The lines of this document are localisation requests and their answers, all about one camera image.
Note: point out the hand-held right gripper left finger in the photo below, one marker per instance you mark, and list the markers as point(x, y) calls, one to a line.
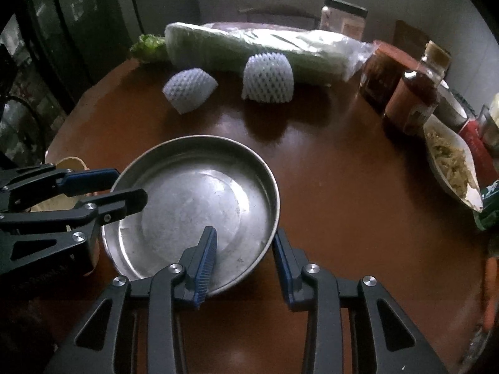
point(204, 268)

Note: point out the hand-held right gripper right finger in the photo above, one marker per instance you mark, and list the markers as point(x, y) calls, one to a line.
point(281, 265)

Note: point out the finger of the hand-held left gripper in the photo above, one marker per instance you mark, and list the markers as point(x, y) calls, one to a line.
point(89, 179)
point(121, 200)

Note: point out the cream shell-shaped plate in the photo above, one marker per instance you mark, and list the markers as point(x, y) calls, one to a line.
point(72, 162)

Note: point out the round metal pan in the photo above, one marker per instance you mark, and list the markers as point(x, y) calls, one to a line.
point(202, 187)

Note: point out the fruit in white foam net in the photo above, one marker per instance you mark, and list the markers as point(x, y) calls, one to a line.
point(267, 78)
point(189, 89)

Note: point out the leafy green vegetable bunch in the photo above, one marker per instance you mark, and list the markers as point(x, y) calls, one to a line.
point(148, 48)

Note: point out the dark glass-door cabinet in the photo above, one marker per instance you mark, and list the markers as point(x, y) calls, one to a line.
point(58, 27)

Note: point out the grey refrigerator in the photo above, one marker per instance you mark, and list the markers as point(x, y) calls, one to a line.
point(156, 0)

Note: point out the open bag of shredded food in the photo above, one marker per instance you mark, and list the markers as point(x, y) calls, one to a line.
point(448, 159)

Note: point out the napa cabbage in plastic bag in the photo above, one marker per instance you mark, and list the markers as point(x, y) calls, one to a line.
point(253, 45)

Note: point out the bottle with orange label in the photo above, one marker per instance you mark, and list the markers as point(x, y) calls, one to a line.
point(409, 105)

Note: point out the green packet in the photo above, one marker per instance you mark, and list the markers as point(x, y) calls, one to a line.
point(489, 206)

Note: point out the red-lidded sauce jar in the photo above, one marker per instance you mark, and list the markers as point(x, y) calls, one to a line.
point(384, 74)

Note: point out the red packet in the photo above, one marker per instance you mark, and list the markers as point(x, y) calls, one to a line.
point(477, 152)

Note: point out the metal bowl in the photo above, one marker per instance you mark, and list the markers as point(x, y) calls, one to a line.
point(450, 103)

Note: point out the clear jar with black lid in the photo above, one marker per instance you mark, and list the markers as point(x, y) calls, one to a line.
point(345, 19)

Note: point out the bottle with brown cap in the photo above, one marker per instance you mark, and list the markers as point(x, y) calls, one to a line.
point(436, 58)

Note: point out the wooden chair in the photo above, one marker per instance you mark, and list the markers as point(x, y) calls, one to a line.
point(409, 37)

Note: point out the pale yellow round object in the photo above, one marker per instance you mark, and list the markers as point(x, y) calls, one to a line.
point(495, 109)

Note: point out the black curved chair frame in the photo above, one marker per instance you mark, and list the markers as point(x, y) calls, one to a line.
point(37, 119)

